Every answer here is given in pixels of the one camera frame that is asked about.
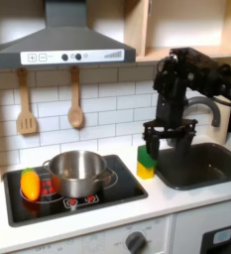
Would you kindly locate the grey oven knob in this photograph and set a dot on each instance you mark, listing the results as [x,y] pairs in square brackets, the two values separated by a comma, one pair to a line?
[135,243]

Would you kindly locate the black appliance window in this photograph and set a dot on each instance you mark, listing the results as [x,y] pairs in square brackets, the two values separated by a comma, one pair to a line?
[222,239]

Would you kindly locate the wooden slotted spatula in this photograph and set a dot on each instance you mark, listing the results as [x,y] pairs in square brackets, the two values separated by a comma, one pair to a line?
[26,124]

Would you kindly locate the wooden spoon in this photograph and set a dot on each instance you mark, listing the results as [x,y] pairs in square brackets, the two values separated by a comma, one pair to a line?
[75,117]

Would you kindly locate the dark grey sink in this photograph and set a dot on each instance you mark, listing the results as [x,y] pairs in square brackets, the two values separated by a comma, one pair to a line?
[203,168]

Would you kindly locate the orange toy vegetable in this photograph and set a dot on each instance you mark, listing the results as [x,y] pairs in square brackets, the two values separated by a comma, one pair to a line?
[30,187]

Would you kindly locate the green block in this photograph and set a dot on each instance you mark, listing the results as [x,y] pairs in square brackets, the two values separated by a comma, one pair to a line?
[143,157]

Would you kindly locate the steel pot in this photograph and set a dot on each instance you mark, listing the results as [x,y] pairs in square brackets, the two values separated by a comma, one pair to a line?
[77,185]

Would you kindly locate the white oven control panel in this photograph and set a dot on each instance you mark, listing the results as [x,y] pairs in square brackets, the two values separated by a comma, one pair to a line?
[100,241]

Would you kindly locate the black stove top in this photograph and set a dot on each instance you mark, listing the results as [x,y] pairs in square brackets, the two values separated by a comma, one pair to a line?
[127,191]

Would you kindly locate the dark grey tap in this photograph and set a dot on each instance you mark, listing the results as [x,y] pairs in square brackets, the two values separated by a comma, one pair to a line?
[216,115]

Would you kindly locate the grey range hood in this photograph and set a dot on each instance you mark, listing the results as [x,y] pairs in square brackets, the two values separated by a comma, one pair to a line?
[64,39]

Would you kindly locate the white cabinet door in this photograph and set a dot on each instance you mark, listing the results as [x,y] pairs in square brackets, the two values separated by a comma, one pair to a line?
[189,221]

